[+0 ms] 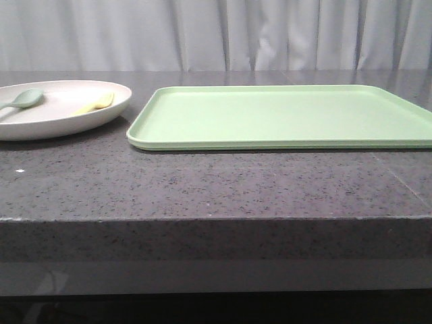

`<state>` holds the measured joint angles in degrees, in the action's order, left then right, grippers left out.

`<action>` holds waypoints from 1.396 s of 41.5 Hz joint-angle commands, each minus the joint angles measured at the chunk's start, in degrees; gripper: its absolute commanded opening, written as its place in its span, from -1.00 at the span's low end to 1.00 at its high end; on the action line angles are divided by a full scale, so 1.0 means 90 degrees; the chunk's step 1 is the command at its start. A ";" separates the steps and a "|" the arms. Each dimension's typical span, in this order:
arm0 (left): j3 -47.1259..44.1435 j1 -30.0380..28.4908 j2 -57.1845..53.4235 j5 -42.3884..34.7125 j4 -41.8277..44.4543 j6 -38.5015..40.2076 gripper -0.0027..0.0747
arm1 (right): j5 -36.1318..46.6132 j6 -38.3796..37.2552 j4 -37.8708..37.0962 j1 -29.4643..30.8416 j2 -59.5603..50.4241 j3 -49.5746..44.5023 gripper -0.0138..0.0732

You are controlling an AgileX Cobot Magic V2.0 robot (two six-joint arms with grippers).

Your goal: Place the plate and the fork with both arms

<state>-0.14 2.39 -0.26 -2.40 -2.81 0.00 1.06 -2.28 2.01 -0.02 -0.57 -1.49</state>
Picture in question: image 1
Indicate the yellow plastic fork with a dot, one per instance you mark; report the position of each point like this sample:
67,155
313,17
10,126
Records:
102,102

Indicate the beige round plate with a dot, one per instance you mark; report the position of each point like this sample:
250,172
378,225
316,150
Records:
52,117

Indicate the light green tray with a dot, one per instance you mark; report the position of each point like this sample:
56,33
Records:
185,118

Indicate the pale green spoon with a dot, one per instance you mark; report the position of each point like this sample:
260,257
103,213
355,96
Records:
25,99

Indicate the grey curtain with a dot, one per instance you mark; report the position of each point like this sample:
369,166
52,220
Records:
215,35

